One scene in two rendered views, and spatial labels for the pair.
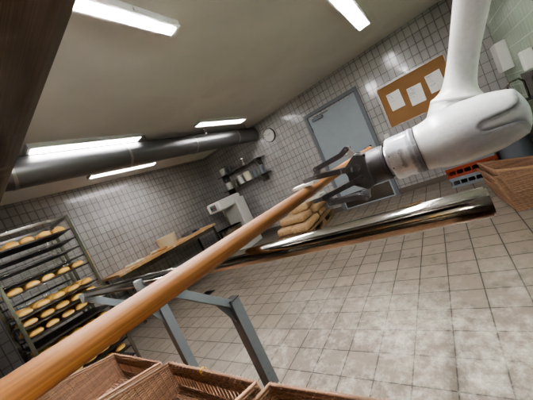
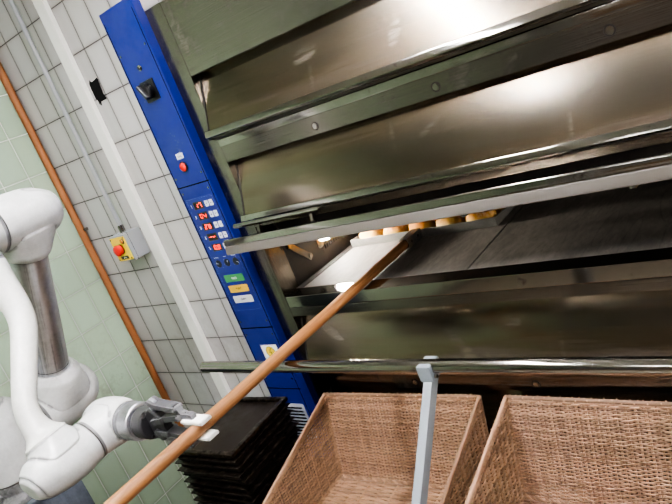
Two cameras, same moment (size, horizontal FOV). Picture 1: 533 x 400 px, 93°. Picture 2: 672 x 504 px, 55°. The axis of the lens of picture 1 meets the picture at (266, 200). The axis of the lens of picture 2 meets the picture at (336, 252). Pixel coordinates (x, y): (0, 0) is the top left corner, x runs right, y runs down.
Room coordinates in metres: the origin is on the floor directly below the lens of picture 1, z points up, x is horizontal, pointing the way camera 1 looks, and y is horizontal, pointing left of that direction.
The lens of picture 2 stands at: (1.84, 0.38, 1.77)
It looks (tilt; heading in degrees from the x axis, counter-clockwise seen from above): 15 degrees down; 184
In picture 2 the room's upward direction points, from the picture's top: 22 degrees counter-clockwise
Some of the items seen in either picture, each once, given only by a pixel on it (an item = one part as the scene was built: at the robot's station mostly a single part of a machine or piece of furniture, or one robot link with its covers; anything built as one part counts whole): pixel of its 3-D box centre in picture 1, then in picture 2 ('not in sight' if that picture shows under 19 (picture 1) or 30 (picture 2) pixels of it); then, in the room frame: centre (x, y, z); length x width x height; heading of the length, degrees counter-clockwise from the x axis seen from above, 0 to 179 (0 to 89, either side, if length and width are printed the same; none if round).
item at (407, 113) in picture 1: (415, 94); not in sight; (4.19, -2.96, 1.55); 1.04 x 0.02 x 0.74; 53
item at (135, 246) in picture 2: not in sight; (129, 244); (-0.38, -0.46, 1.46); 0.10 x 0.07 x 0.10; 53
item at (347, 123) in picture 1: (349, 153); not in sight; (4.98, -1.87, 1.08); 1.14 x 0.09 x 2.16; 53
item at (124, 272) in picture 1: (174, 267); not in sight; (5.07, 2.26, 0.45); 2.20 x 0.80 x 0.90; 143
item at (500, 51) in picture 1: (501, 56); not in sight; (3.24, -3.49, 1.45); 0.28 x 0.11 x 0.36; 143
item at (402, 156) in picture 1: (404, 155); (137, 420); (0.51, -0.29, 1.20); 0.09 x 0.06 x 0.09; 143
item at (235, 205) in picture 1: (232, 224); not in sight; (6.10, 0.98, 0.66); 1.00 x 0.66 x 1.32; 143
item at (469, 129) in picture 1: (468, 129); (107, 421); (0.45, -0.39, 1.20); 0.16 x 0.13 x 0.11; 53
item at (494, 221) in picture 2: not in sight; (441, 212); (-0.29, 0.61, 1.19); 0.55 x 0.36 x 0.03; 53
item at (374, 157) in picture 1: (368, 168); (155, 422); (0.55, -0.23, 1.20); 0.09 x 0.07 x 0.08; 53
